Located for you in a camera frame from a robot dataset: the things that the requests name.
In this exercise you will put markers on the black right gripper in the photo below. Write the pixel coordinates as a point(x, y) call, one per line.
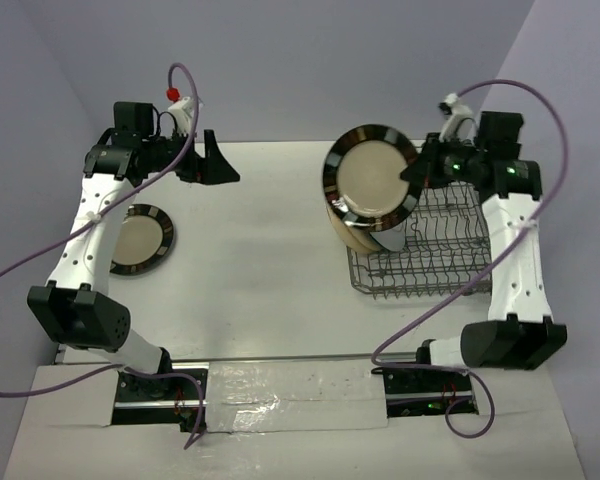
point(424, 171)

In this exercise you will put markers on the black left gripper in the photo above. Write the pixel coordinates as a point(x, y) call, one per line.
point(213, 168)

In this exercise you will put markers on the black rimmed cream plate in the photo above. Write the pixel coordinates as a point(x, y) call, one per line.
point(361, 178)

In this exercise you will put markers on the teal scalloped plate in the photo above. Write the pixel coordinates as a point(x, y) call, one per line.
point(393, 239)

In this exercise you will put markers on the cream bird painted plate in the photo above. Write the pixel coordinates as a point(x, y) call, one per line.
point(368, 245)

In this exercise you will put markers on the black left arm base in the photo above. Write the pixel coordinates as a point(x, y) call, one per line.
point(172, 401)

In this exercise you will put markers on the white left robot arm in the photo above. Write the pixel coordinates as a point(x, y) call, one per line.
point(73, 306)

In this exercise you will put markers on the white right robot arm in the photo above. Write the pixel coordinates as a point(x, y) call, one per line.
point(519, 332)

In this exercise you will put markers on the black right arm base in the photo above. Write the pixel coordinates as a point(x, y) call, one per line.
point(421, 392)

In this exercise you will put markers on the silver tape sheet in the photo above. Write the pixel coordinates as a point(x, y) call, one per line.
point(289, 396)

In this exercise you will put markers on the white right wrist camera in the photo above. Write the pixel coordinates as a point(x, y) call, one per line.
point(455, 113)

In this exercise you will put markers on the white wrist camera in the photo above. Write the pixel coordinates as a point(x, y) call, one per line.
point(455, 113)
point(184, 109)

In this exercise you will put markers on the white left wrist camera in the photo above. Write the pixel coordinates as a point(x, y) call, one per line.
point(184, 109)

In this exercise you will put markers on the grey wire dish rack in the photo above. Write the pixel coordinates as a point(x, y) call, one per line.
point(446, 244)

